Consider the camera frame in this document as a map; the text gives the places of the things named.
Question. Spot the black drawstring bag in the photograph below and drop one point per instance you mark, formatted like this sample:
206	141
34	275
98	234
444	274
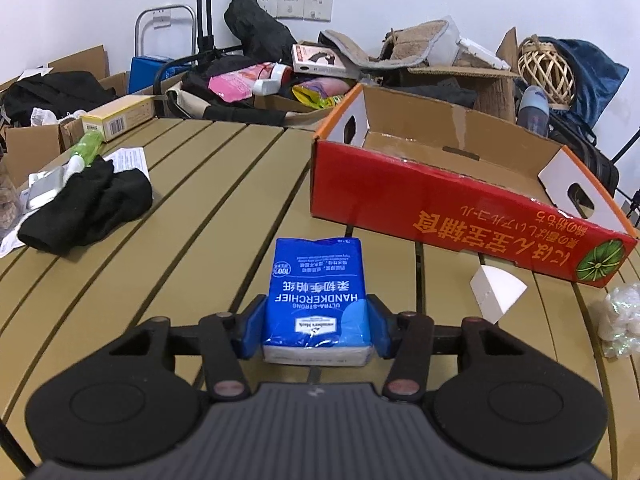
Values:
262	37

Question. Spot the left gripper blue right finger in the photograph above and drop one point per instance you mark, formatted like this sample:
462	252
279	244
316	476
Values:
383	328

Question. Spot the woven rattan ball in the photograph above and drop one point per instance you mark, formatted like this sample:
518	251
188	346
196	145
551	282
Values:
541	64

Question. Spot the red cardboard fruit box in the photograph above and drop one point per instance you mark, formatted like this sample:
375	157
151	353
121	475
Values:
447	176

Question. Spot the white foam wedge piece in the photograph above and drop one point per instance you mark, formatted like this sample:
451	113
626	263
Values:
495	291

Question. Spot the black cloth on table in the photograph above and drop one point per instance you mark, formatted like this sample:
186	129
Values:
91	205

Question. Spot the clear jar with snacks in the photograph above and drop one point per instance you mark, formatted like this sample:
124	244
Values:
10	206

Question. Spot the yellow small carton box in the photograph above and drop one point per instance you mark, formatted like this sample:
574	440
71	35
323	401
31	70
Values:
119	116

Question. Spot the green small bottle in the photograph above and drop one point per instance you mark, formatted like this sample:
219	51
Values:
84	151

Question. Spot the black trolley handle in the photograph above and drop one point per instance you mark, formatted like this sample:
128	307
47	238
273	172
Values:
204	25

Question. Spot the white wall socket strip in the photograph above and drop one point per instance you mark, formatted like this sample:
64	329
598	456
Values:
305	10

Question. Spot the folding step stool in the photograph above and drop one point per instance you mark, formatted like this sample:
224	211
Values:
161	34

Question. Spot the dark blue velvet bag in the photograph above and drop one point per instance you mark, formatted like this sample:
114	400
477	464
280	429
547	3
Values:
597	79

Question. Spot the black suitcase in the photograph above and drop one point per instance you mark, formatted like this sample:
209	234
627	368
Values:
600	166

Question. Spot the blue tissue pack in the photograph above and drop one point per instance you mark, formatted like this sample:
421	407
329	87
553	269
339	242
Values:
316	312

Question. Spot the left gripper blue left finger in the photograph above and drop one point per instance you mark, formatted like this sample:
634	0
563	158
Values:
252	320

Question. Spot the iridescent crumpled wrapper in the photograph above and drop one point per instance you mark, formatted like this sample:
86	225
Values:
619	322

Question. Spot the blue water bottle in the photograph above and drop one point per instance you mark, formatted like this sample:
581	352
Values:
533	111

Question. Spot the olive folding slat table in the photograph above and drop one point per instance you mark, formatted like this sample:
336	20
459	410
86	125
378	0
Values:
224	193

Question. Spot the brown cardboard box open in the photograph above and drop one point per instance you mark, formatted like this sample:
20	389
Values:
494	88

